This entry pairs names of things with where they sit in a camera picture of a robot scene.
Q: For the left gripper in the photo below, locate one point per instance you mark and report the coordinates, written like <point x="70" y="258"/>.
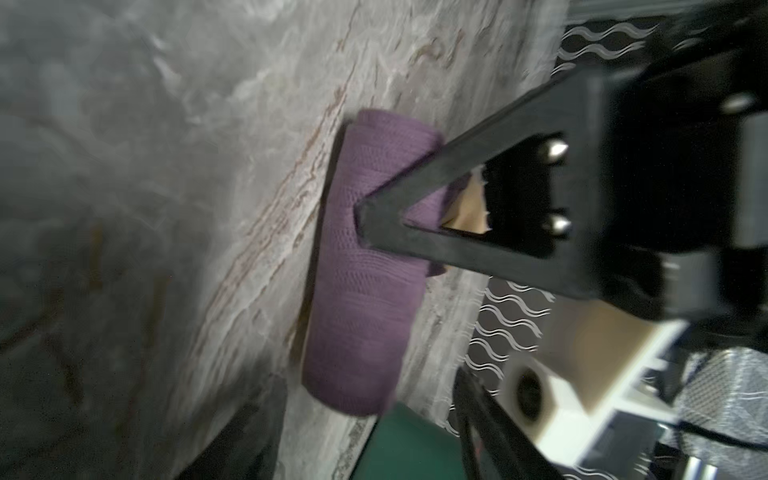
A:
<point x="687" y="170"/>

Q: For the purple striped sock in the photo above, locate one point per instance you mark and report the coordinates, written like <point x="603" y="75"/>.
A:
<point x="364" y="301"/>

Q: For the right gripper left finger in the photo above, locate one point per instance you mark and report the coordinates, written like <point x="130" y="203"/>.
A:
<point x="248" y="446"/>

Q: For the white mesh wall basket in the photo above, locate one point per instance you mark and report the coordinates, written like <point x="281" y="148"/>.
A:
<point x="725" y="392"/>

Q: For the green divided plastic tray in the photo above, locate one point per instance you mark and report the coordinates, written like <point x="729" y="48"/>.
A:
<point x="403" y="445"/>

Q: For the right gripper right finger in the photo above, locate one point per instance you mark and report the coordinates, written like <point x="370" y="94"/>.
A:
<point x="492" y="445"/>

